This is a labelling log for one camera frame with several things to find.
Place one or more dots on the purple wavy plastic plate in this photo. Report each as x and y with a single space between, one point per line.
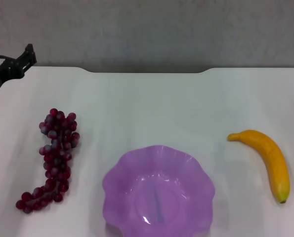
159 192

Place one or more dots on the yellow banana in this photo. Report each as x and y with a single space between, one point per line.
275 160

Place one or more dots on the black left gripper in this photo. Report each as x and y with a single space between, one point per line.
6 70

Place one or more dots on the red purple grape bunch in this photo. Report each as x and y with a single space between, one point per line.
54 158

